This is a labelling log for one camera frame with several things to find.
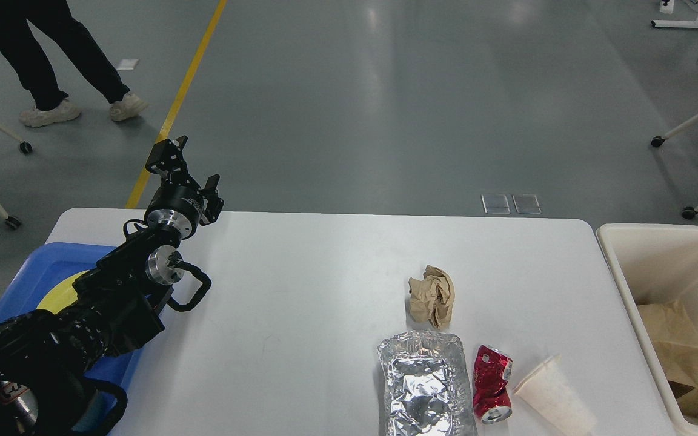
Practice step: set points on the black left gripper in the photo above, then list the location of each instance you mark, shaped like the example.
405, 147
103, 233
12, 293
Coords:
176, 202

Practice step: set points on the yellow plastic plate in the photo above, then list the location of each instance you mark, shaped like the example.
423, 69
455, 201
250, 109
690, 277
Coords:
61, 295

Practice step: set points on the brown paper ball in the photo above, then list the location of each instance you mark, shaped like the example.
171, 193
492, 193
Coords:
431, 298

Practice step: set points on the brown paper bag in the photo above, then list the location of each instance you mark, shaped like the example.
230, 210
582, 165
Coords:
675, 342
682, 376

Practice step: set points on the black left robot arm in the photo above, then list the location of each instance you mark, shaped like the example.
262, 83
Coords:
45, 357

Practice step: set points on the blue plastic tray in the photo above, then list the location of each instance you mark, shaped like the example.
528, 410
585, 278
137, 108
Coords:
44, 268

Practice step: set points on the person in black trousers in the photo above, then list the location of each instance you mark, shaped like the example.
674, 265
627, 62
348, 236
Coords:
25, 55

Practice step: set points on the aluminium foil tray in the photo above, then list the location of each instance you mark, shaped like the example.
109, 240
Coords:
426, 385

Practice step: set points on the crushed red soda can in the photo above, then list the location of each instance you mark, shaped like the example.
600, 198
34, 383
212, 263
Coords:
491, 374

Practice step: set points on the white paper cup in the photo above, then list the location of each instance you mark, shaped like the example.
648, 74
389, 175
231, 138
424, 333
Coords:
549, 392

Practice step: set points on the beige plastic bin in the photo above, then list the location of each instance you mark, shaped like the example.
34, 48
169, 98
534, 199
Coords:
654, 264

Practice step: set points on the brown paper bag in bin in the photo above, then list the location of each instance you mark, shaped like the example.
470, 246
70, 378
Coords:
682, 376

